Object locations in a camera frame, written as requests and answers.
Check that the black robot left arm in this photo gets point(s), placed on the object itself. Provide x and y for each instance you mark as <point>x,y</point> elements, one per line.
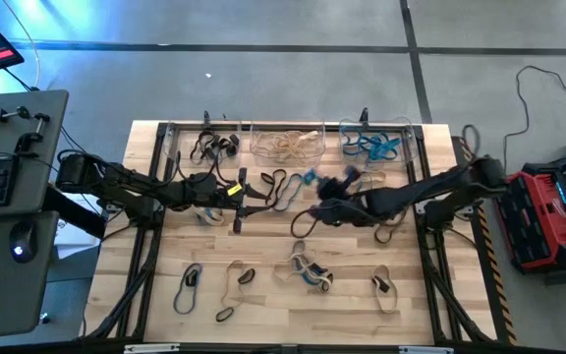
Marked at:
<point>130,189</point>

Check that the silver table bracket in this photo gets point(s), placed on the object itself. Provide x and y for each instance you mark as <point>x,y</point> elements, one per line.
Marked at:
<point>150,348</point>
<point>425,350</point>

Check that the white paper sheet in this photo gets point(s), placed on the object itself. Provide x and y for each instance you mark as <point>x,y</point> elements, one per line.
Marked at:
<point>74,231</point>

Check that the grey desk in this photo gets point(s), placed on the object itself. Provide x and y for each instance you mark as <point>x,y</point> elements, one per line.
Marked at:
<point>27,187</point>

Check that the red black power station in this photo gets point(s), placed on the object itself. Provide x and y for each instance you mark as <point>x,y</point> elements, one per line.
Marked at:
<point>533,221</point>

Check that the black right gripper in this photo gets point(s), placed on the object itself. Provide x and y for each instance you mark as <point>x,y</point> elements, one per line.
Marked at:
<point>354,209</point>

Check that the black desk clamp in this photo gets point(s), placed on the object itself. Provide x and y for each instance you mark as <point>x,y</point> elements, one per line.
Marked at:
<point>30,142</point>

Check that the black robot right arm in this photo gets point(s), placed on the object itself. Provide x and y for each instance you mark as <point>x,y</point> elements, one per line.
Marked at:
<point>435,189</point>

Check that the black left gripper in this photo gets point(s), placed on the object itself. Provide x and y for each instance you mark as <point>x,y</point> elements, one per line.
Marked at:
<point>224,199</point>

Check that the yellow black hazard tape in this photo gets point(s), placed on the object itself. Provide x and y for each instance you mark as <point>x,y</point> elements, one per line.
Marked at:
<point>496,275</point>

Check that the clear plastic basket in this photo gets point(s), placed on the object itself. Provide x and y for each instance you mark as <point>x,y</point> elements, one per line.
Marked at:
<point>408,147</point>
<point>263,125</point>
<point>175,142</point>

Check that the black computer mouse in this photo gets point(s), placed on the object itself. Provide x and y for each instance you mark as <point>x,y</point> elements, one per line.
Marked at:
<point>22,241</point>

